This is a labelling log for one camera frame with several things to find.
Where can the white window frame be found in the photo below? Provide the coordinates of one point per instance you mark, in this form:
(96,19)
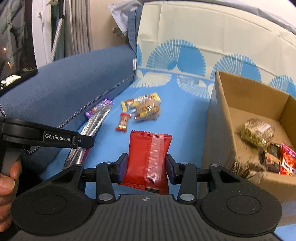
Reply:
(42,30)

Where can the black snack packet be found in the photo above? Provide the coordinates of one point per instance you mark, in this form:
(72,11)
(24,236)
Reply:
(271,157)

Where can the plain red snack packet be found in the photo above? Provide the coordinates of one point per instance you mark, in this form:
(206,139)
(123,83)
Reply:
(145,157)

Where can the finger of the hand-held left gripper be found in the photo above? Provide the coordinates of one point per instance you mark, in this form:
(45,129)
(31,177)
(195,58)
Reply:
(86,141)

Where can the purple snack packet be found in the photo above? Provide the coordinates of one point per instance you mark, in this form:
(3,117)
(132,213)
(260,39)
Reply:
(103,103)

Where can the light blue cloth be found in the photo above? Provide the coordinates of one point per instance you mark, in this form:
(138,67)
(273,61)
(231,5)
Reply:
(122,14)

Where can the long foil snack pouch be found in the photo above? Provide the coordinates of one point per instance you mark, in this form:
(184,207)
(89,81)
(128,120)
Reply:
(97,120)

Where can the blue fan-print bedsheet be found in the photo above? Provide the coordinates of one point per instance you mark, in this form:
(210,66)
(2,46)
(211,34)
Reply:
(185,27)

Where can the person's left hand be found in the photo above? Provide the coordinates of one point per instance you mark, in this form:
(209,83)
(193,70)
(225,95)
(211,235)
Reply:
(5,194)

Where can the white sofa label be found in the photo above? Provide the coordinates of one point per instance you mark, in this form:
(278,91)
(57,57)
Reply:
(134,64)

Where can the bag of nuts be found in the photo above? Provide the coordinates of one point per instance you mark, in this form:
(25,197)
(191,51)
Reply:
(256,132)

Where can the yellow snack bar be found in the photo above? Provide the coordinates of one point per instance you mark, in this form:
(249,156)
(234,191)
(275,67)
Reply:
(128,103)

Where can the clear bag of yellow snacks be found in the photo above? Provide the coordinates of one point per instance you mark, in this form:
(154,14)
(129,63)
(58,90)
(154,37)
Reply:
(148,107)

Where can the dark window pane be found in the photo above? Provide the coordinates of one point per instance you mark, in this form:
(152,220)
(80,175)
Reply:
(13,41)

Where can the small red snack bar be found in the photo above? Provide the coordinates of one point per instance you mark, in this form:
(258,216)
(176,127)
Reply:
(123,122)

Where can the printed red snack packet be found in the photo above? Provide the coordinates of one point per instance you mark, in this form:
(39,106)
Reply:
(289,160)

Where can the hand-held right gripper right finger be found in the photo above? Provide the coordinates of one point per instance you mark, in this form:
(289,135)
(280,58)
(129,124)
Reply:
(170,169)

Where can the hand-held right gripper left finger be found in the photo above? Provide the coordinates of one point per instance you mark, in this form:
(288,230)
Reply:
(122,166)

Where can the grey curtain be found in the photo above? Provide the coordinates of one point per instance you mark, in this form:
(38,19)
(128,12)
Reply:
(77,25)

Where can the cardboard box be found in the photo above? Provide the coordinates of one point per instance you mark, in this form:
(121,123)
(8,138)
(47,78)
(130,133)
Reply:
(222,120)

